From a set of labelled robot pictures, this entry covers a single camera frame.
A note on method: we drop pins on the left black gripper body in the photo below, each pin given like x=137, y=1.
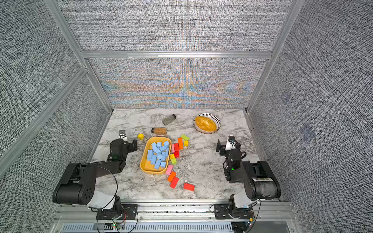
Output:
x=128, y=149

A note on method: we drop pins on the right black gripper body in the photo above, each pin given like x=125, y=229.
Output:
x=223, y=152

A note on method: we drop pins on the yellow plastic tray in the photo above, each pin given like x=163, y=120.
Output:
x=156, y=156

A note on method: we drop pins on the blue block low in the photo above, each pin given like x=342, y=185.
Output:
x=153, y=160

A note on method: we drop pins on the blue block tall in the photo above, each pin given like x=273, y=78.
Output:
x=157, y=164

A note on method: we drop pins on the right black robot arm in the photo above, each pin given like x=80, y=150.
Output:
x=258, y=179

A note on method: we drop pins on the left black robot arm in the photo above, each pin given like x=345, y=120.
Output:
x=78, y=182

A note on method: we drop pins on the patterned bowl with yellow contents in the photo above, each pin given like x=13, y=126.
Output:
x=206, y=123

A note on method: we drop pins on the brown spice jar black lid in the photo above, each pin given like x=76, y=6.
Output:
x=159, y=131

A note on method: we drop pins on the green block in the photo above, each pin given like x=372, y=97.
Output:
x=184, y=137

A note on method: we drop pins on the red block bottom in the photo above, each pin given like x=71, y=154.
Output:
x=189, y=187

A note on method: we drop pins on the pink block lower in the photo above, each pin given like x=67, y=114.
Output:
x=169, y=169

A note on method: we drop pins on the clear spice jar green contents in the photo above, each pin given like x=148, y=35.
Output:
x=168, y=119

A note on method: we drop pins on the long orange block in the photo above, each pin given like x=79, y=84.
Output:
x=180, y=143

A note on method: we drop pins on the orange block lower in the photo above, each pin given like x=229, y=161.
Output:
x=171, y=176

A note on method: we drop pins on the red block lower left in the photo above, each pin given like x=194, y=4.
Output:
x=174, y=182

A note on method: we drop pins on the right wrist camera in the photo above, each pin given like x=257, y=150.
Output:
x=231, y=143

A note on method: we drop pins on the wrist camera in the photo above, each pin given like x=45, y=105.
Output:
x=123, y=135
x=231, y=143

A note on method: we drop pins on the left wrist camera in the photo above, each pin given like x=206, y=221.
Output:
x=123, y=135

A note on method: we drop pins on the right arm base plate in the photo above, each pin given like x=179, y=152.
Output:
x=226, y=211

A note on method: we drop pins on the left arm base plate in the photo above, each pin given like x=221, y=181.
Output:
x=116, y=211

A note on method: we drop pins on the aluminium front rail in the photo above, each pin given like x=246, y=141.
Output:
x=179, y=216

